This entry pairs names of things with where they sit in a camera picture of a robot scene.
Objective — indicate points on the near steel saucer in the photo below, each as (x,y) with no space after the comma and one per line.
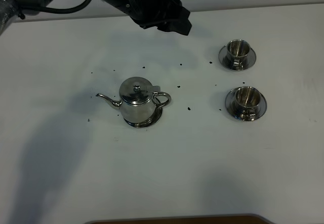
(240,115)

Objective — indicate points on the brown wooden board edge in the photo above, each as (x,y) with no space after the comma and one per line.
(228,218)

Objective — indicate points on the far steel teacup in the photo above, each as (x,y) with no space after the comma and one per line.
(237,52)

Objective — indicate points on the stainless steel teapot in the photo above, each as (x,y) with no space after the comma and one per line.
(138,99)

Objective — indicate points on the teapot steel saucer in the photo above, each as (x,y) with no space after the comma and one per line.
(148,122)

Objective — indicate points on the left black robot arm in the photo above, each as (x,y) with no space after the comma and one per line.
(21,8)

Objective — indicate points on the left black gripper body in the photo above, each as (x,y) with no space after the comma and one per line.
(149,13)

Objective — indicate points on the near steel teacup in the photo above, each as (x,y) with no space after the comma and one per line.
(248,99)

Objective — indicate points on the steel teacup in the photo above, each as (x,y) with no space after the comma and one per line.
(237,52)
(248,99)

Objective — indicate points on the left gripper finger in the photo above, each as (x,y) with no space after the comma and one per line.
(175,18)

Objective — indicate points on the far steel saucer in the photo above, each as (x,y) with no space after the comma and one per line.
(246,64)

